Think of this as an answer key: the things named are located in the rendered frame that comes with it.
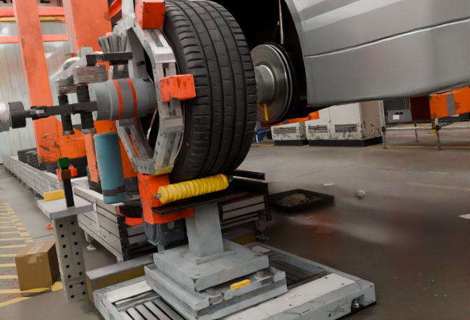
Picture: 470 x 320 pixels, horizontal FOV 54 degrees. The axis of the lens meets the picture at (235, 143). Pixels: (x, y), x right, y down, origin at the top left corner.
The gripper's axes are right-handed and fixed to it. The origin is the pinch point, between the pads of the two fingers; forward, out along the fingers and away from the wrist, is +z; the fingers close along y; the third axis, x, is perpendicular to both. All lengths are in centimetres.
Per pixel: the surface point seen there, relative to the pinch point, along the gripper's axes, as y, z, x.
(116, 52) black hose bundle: 4.6, 10.8, 15.3
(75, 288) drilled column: -72, -1, -78
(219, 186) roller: -2, 43, -33
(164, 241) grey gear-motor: -39, 32, -57
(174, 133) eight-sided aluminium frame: 6.2, 25.0, -11.4
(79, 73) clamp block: 2.7, -0.4, 10.1
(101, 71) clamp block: 2.6, 5.9, 10.0
